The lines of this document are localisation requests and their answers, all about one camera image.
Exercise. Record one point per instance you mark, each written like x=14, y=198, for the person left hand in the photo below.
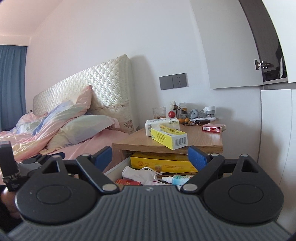
x=8, y=199

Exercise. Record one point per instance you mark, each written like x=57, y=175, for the pink patterned pillow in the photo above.
x=59, y=116

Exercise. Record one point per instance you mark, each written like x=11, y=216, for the yellow white medicine box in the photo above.
x=170, y=138

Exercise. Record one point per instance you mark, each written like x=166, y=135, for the pastel striped pillow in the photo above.
x=80, y=129

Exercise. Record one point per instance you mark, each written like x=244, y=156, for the white upper cabinet door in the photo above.
x=228, y=44

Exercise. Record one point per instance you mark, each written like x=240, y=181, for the wooden nightstand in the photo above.
x=168, y=151

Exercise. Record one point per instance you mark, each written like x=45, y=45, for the wooden nightstand drawer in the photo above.
x=116, y=172

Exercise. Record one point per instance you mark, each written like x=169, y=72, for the blue curtain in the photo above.
x=13, y=103

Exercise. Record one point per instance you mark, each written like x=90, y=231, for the large yellow box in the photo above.
x=171, y=163

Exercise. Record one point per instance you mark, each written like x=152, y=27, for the black clothes in cabinet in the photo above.
x=280, y=70

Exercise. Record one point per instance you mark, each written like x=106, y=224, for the clear drinking glass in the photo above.
x=159, y=112

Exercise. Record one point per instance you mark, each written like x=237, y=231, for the cream quilted headboard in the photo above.
x=113, y=93

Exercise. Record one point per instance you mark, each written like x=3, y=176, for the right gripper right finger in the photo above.
x=208, y=167

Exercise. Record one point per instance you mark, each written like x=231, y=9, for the grey wall socket panel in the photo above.
x=173, y=81

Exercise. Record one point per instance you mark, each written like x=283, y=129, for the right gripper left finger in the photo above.
x=92, y=167

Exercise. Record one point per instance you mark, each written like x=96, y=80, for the white face mask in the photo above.
x=146, y=175

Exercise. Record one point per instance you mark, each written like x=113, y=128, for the red round ornament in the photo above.
x=171, y=114

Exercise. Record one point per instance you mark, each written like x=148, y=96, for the small white spray bottle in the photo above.
x=176, y=179

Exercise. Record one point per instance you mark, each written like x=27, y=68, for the white tissue pack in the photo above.
x=159, y=122

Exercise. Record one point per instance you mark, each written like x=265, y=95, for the red cigarette pack on top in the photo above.
x=214, y=128

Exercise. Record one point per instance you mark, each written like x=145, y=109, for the red pack in drawer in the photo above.
x=128, y=182

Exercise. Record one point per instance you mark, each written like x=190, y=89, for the metal cabinet hinge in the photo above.
x=263, y=65

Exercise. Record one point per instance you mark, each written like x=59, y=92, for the black car key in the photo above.
x=199, y=122

